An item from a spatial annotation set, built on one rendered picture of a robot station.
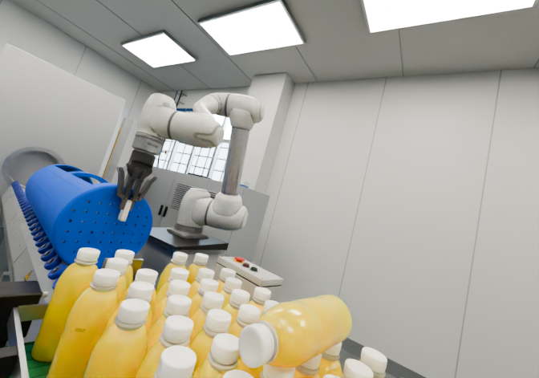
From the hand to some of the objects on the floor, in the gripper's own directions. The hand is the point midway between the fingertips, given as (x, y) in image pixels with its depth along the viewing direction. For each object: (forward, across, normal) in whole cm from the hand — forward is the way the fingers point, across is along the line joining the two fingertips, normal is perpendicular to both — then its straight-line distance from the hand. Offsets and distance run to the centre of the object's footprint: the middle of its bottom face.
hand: (124, 210), depth 82 cm
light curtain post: (+116, +31, +134) cm, 180 cm away
